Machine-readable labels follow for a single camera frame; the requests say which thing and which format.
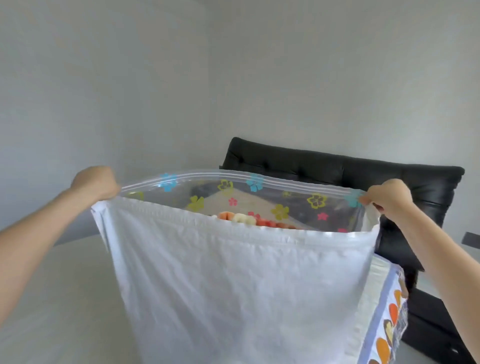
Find person's left hand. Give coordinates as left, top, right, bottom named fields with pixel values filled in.
left=70, top=166, right=122, bottom=202

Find person's right hand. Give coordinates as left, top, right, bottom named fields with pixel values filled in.
left=358, top=179, right=415, bottom=225

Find large white zip bag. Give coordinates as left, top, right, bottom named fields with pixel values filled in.
left=91, top=169, right=409, bottom=364

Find person's right forearm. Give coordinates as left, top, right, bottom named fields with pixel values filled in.
left=385, top=202, right=480, bottom=364

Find person's left forearm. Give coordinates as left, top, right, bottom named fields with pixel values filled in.
left=0, top=187, right=99, bottom=326

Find black leather sofa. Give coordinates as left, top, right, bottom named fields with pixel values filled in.
left=219, top=137, right=480, bottom=364

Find colourful snack pieces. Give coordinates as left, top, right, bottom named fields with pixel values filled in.
left=210, top=211, right=301, bottom=230

